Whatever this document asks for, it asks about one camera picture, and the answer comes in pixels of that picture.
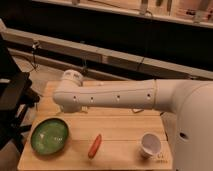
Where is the green ceramic bowl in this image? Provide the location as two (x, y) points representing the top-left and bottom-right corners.
(30, 118), (69, 155)

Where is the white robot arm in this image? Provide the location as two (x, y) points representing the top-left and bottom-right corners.
(53, 70), (213, 171)

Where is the orange carrot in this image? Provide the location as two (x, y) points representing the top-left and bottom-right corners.
(88, 135), (102, 159)

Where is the white cup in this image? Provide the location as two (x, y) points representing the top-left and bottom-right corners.
(140, 133), (161, 159)

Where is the black chair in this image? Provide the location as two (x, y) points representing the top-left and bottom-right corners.
(0, 34), (40, 152)

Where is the black hanging cable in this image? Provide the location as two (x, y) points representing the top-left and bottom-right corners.
(31, 40), (42, 72)

